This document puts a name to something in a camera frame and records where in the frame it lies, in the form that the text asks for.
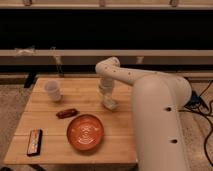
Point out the dark red snack bar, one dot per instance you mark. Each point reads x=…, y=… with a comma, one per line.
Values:
x=67, y=113

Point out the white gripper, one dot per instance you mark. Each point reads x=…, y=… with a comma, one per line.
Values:
x=106, y=86

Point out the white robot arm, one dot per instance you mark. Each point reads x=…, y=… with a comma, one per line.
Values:
x=156, y=100

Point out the wooden table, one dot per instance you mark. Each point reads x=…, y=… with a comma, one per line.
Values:
x=116, y=147

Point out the white plastic cup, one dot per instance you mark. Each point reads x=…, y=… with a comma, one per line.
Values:
x=52, y=88

